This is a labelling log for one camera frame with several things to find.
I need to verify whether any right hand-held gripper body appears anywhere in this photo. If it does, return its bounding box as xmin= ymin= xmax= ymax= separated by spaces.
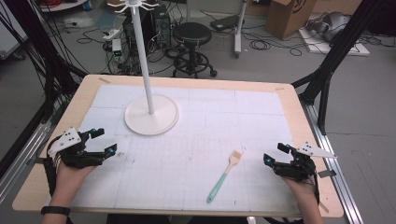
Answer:
xmin=272 ymin=141 xmax=338 ymax=183

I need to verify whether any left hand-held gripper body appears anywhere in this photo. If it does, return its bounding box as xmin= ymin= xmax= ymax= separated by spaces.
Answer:
xmin=48 ymin=126 xmax=108 ymax=171

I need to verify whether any white hook rack stand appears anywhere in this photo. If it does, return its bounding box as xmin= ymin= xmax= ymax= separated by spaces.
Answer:
xmin=106 ymin=0 xmax=180 ymax=137

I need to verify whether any teal handled basting brush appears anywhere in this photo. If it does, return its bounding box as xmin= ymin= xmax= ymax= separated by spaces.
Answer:
xmin=205 ymin=149 xmax=244 ymax=204

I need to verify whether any person's right hand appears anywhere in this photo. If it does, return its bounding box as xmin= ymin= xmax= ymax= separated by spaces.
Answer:
xmin=281 ymin=175 xmax=318 ymax=203

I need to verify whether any person's left hand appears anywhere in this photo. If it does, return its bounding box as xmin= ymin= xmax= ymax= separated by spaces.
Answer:
xmin=55 ymin=161 xmax=98 ymax=207

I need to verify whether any grey tape strip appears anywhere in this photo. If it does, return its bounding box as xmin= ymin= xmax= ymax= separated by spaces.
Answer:
xmin=318 ymin=169 xmax=338 ymax=179

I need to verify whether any black wristband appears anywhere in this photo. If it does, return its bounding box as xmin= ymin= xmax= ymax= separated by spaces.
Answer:
xmin=40 ymin=205 xmax=72 ymax=217

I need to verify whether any person's dark clothing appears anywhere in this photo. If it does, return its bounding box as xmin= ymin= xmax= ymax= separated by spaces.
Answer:
xmin=105 ymin=213 xmax=250 ymax=224

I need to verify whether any white grid mat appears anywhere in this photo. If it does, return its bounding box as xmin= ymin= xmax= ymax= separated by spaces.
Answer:
xmin=70 ymin=84 xmax=301 ymax=213

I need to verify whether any white power adapter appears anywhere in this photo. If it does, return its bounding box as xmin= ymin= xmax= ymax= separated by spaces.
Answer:
xmin=110 ymin=38 xmax=123 ymax=58

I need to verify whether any white power strip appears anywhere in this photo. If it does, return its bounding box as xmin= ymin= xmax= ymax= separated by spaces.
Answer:
xmin=102 ymin=28 xmax=121 ymax=42

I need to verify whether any white floor board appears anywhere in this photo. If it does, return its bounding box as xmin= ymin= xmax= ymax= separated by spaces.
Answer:
xmin=298 ymin=27 xmax=371 ymax=58

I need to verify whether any white floor stand pole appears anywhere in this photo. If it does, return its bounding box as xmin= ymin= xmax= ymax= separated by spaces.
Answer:
xmin=233 ymin=0 xmax=249 ymax=60

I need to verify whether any black computer tower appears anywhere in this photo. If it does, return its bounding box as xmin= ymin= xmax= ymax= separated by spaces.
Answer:
xmin=122 ymin=4 xmax=173 ymax=60

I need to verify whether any cardboard box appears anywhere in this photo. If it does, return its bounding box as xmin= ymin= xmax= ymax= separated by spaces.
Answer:
xmin=264 ymin=0 xmax=318 ymax=41

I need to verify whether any grey bag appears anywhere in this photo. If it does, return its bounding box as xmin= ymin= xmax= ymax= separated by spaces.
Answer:
xmin=305 ymin=11 xmax=352 ymax=43

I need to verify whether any black round stool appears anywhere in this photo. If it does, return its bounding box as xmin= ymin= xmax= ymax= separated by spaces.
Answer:
xmin=171 ymin=21 xmax=219 ymax=79

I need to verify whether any black flat device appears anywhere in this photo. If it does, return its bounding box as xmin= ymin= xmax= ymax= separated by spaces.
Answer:
xmin=209 ymin=14 xmax=240 ymax=33

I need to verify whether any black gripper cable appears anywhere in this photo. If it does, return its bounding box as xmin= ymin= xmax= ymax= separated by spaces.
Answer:
xmin=42 ymin=135 xmax=64 ymax=198
xmin=310 ymin=170 xmax=322 ymax=205

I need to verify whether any aluminium rail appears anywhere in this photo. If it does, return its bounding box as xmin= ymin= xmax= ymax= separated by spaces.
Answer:
xmin=0 ymin=120 xmax=53 ymax=203
xmin=300 ymin=102 xmax=366 ymax=224

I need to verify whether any black metal frame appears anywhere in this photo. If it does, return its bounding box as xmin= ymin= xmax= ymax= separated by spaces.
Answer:
xmin=291 ymin=0 xmax=388 ymax=136
xmin=0 ymin=0 xmax=90 ymax=179

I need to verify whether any coiled black floor cable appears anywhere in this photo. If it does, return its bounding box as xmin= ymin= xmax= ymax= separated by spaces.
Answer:
xmin=247 ymin=38 xmax=273 ymax=52

